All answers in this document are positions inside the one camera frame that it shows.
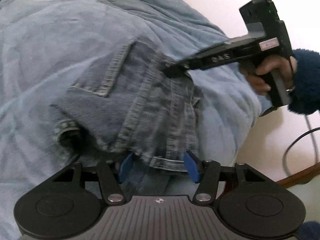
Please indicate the blue fleece blanket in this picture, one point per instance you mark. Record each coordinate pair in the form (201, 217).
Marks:
(50, 42)

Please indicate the person's left forearm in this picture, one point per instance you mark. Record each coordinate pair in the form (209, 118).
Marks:
(308, 230)

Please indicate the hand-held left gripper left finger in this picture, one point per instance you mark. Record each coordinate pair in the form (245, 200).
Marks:
(125, 167)

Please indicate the brown wooden board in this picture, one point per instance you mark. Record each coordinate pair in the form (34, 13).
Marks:
(300, 177)

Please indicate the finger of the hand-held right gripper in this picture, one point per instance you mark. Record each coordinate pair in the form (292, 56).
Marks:
(185, 66)

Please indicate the person's right hand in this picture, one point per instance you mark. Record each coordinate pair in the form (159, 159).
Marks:
(267, 66)

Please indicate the blue denim shorts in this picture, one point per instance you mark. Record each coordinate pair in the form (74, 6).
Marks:
(150, 105)

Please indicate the person's right forearm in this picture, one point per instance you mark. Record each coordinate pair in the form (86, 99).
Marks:
(307, 80)

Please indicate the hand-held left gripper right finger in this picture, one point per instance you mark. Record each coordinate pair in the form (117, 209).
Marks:
(191, 166)

